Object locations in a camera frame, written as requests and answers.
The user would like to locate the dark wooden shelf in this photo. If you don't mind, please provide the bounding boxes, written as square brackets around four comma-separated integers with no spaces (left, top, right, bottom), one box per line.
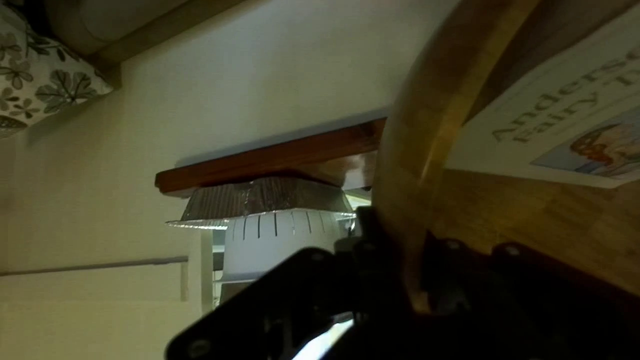
[155,118,389,197]

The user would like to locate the Andersen fairy tales book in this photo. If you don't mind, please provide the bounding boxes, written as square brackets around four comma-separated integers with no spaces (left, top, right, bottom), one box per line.
[444,3,640,190]

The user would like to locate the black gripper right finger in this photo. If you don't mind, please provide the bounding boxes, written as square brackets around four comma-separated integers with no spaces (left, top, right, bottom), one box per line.
[425,233,640,360]

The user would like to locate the floral patterned pillow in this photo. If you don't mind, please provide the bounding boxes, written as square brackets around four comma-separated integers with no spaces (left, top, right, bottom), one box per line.
[0,6,117,139]

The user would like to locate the wooden bowl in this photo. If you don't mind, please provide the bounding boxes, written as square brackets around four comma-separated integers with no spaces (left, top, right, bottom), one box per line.
[370,0,640,316]

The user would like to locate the aluminium foil tray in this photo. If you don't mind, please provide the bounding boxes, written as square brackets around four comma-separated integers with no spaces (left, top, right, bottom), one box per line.
[167,176,356,233]

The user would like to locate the white slotted colander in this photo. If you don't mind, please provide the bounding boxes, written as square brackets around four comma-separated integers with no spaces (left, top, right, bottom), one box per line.
[222,209,358,282]

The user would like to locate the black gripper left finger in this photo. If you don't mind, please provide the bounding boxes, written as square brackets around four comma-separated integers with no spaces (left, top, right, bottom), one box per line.
[164,205,417,360]

